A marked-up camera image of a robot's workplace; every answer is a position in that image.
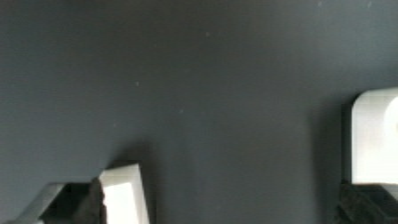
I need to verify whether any white leg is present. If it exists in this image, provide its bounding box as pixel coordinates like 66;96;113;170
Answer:
100;164;150;224
352;88;398;184

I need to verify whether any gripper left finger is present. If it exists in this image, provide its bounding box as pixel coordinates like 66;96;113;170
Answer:
6;178;107;224

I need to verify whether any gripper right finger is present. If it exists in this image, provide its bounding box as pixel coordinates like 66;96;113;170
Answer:
335;183;398;224

